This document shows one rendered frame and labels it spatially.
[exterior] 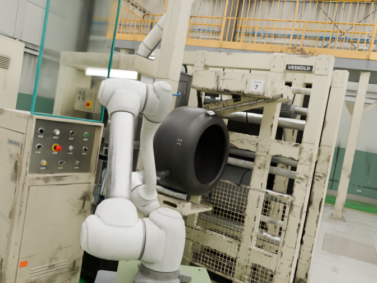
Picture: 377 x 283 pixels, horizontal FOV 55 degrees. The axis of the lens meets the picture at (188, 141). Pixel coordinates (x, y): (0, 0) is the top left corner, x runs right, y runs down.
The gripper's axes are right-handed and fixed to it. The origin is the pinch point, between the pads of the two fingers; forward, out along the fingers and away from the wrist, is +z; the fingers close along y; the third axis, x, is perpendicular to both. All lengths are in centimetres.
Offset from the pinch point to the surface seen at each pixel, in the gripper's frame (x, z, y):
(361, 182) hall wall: 171, 930, 27
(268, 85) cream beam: -59, 60, -35
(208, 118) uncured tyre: -34.9, 24.4, -12.4
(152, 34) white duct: -94, 62, 73
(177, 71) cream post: -64, 39, 26
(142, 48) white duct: -82, 61, 82
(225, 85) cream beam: -57, 55, -5
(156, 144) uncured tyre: -16.4, 2.5, 10.9
